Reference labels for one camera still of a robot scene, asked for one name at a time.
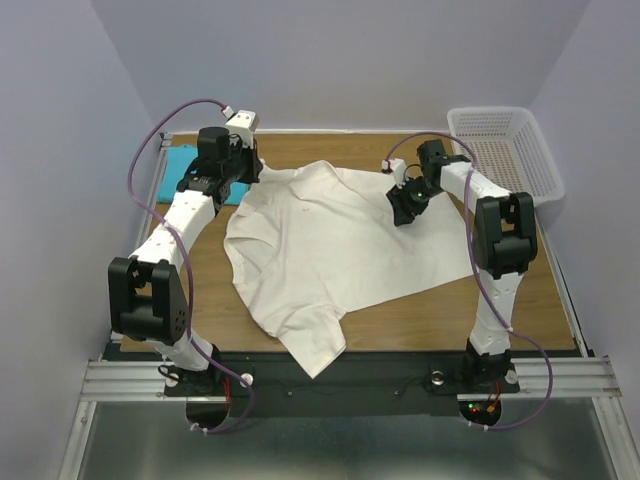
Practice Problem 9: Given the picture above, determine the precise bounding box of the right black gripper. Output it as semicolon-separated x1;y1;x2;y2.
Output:
385;174;441;227

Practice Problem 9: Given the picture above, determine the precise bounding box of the white t shirt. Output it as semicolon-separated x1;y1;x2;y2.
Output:
224;161;471;377

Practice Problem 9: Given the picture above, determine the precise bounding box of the white plastic basket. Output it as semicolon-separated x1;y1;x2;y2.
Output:
447;106;565;205

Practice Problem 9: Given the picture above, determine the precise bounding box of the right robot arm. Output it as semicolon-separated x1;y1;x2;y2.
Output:
381;140;538;390

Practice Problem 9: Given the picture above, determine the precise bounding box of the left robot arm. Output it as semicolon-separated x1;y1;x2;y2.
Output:
108;125;263;394

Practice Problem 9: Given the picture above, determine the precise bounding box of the folded blue t shirt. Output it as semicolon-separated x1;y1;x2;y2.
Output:
157;145;249;206

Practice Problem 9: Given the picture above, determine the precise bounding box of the electronics board with leds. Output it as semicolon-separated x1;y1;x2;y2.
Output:
461;400;501;419

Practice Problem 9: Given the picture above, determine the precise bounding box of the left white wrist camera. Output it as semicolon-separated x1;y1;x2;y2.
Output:
224;110;259;148

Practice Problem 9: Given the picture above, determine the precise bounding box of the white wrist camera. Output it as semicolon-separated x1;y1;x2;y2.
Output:
381;158;409;189
224;110;259;148

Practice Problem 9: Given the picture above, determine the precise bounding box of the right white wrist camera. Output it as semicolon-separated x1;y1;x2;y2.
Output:
381;158;409;189

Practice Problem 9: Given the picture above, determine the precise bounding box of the left table edge rail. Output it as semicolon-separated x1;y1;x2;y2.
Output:
109;131;174;343

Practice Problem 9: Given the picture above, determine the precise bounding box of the table edge rail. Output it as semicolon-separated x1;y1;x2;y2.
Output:
109;131;174;343
536;214;595;358

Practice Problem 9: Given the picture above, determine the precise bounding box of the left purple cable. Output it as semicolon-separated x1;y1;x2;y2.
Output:
126;99;257;437

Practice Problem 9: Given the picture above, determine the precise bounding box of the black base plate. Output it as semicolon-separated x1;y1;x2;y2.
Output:
102;349;596;419

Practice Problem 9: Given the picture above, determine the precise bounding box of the right table edge rail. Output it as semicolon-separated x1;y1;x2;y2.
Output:
536;214;595;358

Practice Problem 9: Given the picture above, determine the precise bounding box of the aluminium frame rail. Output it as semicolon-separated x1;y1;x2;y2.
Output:
80;357;621;402

